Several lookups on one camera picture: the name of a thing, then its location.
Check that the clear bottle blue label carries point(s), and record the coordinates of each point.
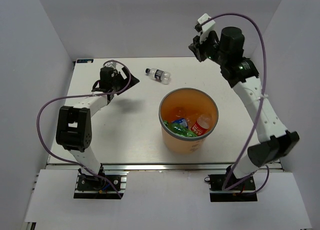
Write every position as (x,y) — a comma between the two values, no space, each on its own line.
(182,121)

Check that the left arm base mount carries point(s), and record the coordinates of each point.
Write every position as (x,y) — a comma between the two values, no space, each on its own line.
(91,187)

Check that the aluminium front rail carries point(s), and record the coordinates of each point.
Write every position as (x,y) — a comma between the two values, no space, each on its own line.
(189,166)

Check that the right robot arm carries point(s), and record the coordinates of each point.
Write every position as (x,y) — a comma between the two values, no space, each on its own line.
(275,140)

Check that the left blue corner sticker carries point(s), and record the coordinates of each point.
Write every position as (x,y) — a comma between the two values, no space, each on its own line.
(84,61)

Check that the clear bottle red label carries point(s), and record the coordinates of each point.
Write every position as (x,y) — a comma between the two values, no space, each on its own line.
(202,124)

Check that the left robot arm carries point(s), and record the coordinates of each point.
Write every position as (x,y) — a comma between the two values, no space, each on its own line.
(74,127)

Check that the clear bottle black label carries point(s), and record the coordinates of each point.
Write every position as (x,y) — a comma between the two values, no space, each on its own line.
(158,75)

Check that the orange juice bottle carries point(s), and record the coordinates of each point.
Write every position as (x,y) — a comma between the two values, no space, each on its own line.
(180,112)

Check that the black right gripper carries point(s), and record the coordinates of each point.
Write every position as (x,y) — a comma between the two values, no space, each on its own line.
(197,45)

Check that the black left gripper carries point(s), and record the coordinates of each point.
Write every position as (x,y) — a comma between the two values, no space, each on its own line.
(118,75)

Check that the green plastic bottle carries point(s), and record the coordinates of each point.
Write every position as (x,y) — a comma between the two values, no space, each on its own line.
(179,129)

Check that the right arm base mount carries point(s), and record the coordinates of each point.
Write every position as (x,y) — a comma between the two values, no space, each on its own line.
(245,192)

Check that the orange bin grey rim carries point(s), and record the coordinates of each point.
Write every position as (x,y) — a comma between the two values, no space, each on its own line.
(197,102)

